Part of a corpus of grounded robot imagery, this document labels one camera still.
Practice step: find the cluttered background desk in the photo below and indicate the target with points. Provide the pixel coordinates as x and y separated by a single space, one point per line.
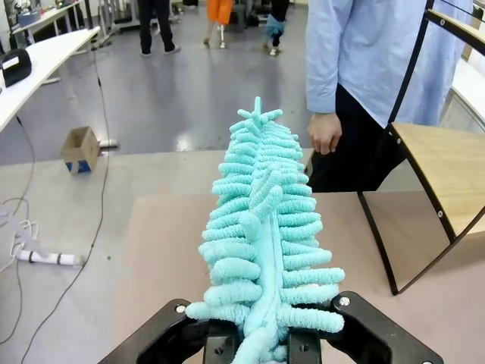
49 15

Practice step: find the open cardboard box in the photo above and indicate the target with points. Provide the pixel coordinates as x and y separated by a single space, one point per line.
77 148

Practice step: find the person's right forearm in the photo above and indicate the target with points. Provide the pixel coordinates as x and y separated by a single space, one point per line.
322 83

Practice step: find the background person orange shorts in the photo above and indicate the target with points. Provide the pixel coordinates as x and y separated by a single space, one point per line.
219 11

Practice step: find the teal chenille duster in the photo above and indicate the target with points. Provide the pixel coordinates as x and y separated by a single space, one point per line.
265 227

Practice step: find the white side table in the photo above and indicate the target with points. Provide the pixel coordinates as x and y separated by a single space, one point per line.
45 60

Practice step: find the background person black trousers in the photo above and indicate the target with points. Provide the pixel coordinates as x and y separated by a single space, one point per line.
159 22

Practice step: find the two-tier wooden shelf black frame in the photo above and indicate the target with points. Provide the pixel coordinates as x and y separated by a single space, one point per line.
447 159

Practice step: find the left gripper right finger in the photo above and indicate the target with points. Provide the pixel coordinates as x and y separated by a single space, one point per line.
371 333

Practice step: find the white power strip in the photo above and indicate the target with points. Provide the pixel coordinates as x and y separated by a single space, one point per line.
45 258

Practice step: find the black box device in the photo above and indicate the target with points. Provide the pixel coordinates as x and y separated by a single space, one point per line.
17 68

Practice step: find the person in light blue shirt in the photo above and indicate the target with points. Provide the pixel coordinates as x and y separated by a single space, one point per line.
371 45

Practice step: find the large white curved-edge table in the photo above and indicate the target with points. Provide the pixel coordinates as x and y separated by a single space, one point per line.
470 87

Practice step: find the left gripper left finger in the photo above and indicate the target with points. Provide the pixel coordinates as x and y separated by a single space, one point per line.
163 337

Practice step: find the background person blue jeans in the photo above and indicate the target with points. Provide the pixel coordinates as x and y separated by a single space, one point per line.
276 26

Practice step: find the person's right hand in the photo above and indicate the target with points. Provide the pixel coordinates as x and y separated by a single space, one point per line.
324 132

